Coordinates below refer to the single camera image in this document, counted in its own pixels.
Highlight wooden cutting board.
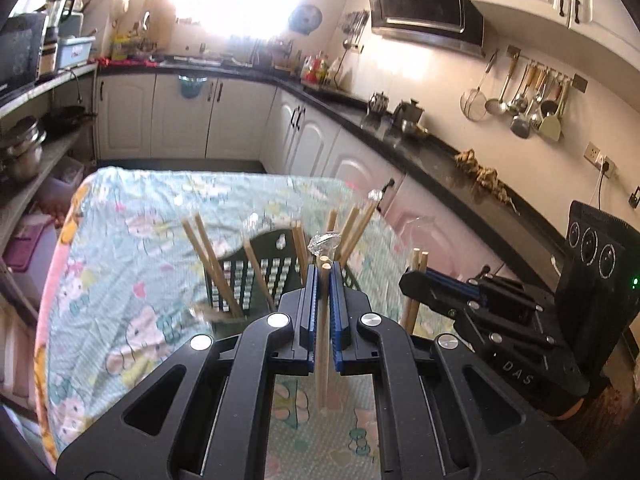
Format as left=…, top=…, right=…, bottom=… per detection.
left=144, top=0, right=177, bottom=52

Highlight wire mesh strainer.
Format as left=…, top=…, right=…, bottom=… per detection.
left=460, top=50, right=501, bottom=122

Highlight black range hood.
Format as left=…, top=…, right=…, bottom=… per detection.
left=366, top=0, right=487, bottom=59

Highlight wall utensil rail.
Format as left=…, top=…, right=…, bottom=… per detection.
left=506, top=44, right=589, bottom=94

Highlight light green spatula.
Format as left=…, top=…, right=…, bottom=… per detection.
left=539, top=81, right=572, bottom=143

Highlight pile of dried ginger roots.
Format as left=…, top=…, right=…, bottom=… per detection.
left=454, top=147, right=519, bottom=207

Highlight wooden chopstick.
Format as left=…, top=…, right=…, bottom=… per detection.
left=314, top=261, right=328, bottom=416
left=409, top=252, right=430, bottom=334
left=403, top=249, right=421, bottom=334
left=320, top=255, right=333, bottom=401

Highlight stacked stainless steel pots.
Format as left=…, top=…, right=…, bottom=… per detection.
left=0, top=115, right=49, bottom=184

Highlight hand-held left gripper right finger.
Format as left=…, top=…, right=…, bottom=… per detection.
left=330, top=264, right=586, bottom=480

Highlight small steel kettle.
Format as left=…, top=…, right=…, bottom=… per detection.
left=366, top=91, right=392, bottom=118

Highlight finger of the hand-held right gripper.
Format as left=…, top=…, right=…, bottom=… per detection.
left=399, top=266, right=544, bottom=319
left=449, top=300, right=557, bottom=350

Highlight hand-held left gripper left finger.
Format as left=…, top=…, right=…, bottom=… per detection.
left=55, top=264, right=321, bottom=480

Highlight bunch of chopsticks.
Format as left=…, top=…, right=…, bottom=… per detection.
left=181, top=195, right=383, bottom=321

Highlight cartoon cat printed tablecloth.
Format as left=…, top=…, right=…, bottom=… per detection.
left=35, top=167, right=451, bottom=480

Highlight green plastic basket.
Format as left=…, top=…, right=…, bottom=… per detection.
left=204, top=229, right=362, bottom=322

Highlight blue hanging bag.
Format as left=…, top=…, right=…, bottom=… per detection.
left=177, top=73, right=207, bottom=102

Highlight purple storage box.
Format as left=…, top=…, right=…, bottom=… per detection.
left=1, top=214, right=59, bottom=307

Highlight clear plastic chopstick wrapper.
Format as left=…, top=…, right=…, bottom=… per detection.
left=307, top=231, right=342, bottom=262

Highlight steel skimmer ladle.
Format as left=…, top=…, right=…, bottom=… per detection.
left=509, top=67, right=548, bottom=139

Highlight black microwave oven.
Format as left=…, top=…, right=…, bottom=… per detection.
left=0, top=13, right=49, bottom=97

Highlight row of condiment bottles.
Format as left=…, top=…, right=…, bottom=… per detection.
left=299, top=54, right=342, bottom=87

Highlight black wok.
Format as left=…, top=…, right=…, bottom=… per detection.
left=41, top=104, right=97, bottom=137

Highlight knife rack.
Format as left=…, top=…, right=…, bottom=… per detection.
left=271, top=39, right=297, bottom=72

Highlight grey blue plastic box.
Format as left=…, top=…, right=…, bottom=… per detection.
left=54, top=35, right=97, bottom=72

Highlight white wall socket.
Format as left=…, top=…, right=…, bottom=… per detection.
left=584, top=141, right=617, bottom=177

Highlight steel teapot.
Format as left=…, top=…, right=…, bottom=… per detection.
left=392, top=98, right=427, bottom=127

